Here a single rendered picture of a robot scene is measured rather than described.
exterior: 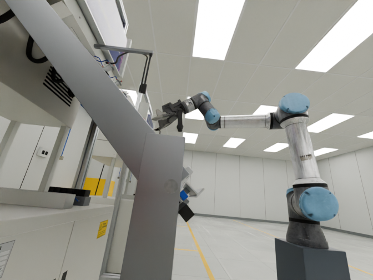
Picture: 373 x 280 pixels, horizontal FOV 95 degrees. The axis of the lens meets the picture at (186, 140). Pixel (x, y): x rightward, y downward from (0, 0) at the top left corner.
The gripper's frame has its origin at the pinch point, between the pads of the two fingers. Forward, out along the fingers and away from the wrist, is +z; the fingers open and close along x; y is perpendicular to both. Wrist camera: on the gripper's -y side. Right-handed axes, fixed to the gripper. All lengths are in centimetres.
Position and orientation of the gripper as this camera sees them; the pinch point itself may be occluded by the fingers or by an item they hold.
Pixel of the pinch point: (154, 126)
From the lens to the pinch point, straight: 92.6
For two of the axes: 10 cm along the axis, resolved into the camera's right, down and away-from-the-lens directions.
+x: 0.6, -3.1, -9.5
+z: -8.6, 4.6, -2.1
